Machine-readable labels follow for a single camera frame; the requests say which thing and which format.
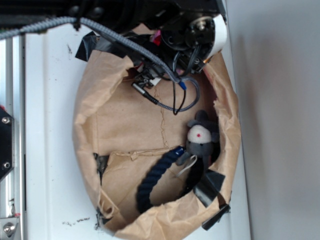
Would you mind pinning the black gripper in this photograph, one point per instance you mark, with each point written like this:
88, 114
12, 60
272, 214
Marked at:
185, 48

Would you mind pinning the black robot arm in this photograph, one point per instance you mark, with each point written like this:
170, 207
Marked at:
116, 20

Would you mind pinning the grey plush mouse toy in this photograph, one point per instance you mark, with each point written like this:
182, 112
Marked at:
201, 137

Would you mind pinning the brown paper bag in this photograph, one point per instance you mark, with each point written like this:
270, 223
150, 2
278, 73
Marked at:
119, 136

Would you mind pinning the white tray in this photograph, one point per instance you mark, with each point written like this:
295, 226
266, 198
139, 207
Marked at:
58, 206

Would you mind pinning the aluminium frame rail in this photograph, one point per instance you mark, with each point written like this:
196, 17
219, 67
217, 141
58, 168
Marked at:
12, 97

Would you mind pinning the black mounting bracket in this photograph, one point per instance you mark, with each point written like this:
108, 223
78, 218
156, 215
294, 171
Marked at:
7, 162

